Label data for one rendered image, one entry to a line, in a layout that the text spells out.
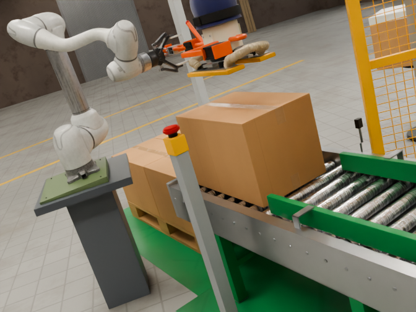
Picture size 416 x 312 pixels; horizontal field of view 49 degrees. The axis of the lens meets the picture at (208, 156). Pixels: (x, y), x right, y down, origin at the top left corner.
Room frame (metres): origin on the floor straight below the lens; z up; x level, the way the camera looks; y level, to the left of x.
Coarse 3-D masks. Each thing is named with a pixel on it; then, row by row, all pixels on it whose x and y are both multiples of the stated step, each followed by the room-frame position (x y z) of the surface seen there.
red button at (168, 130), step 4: (176, 124) 1.78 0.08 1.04; (164, 128) 1.78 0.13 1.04; (168, 128) 1.76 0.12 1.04; (172, 128) 1.75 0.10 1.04; (176, 128) 1.75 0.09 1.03; (164, 132) 1.76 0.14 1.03; (168, 132) 1.74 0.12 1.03; (172, 132) 1.75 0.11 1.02; (176, 132) 1.77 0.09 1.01; (168, 136) 1.77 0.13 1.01; (172, 136) 1.76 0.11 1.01
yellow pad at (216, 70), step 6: (216, 66) 2.18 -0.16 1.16; (222, 66) 2.08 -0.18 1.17; (234, 66) 2.03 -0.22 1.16; (240, 66) 2.02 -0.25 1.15; (192, 72) 2.25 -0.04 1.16; (198, 72) 2.19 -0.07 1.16; (204, 72) 2.14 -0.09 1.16; (210, 72) 2.09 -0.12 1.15; (216, 72) 2.05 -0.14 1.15; (222, 72) 2.01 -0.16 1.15; (228, 72) 1.98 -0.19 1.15
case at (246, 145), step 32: (224, 96) 2.52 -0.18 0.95; (256, 96) 2.28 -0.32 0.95; (288, 96) 2.08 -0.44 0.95; (192, 128) 2.25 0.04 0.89; (224, 128) 1.98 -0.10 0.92; (256, 128) 1.88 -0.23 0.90; (288, 128) 1.96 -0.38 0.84; (192, 160) 2.35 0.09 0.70; (224, 160) 2.05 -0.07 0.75; (256, 160) 1.86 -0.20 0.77; (288, 160) 1.94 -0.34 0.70; (320, 160) 2.02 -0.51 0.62; (224, 192) 2.13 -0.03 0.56; (256, 192) 1.87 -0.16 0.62; (288, 192) 1.92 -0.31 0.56
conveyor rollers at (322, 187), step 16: (320, 176) 2.08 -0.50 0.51; (336, 176) 2.00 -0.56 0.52; (352, 176) 1.93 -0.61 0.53; (368, 176) 1.86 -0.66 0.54; (208, 192) 2.22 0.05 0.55; (304, 192) 1.91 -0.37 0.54; (320, 192) 1.85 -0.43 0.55; (336, 192) 1.80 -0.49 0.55; (352, 192) 1.80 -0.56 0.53; (368, 192) 1.73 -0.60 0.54; (384, 192) 1.67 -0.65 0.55; (400, 192) 1.68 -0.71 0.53; (256, 208) 1.88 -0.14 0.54; (336, 208) 1.66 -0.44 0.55; (352, 208) 1.66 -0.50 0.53; (368, 208) 1.59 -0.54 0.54; (400, 208) 1.54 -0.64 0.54; (384, 224) 1.49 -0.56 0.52; (400, 224) 1.42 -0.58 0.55
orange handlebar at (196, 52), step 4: (236, 36) 2.07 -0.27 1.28; (240, 36) 2.06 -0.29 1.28; (244, 36) 2.06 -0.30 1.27; (232, 40) 2.09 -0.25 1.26; (236, 40) 2.07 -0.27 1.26; (196, 44) 2.35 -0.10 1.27; (200, 44) 2.32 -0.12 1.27; (208, 44) 2.10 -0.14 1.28; (176, 48) 2.52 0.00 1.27; (180, 48) 2.49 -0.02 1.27; (184, 48) 2.46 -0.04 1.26; (196, 48) 2.06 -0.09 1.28; (200, 48) 2.07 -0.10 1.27; (164, 52) 2.66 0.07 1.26; (184, 52) 2.03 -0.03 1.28; (188, 52) 1.98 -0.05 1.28; (192, 52) 1.95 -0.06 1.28; (196, 52) 1.92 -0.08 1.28; (200, 52) 1.89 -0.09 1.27; (184, 56) 2.00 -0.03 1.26; (188, 56) 1.98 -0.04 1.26; (192, 56) 1.95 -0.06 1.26
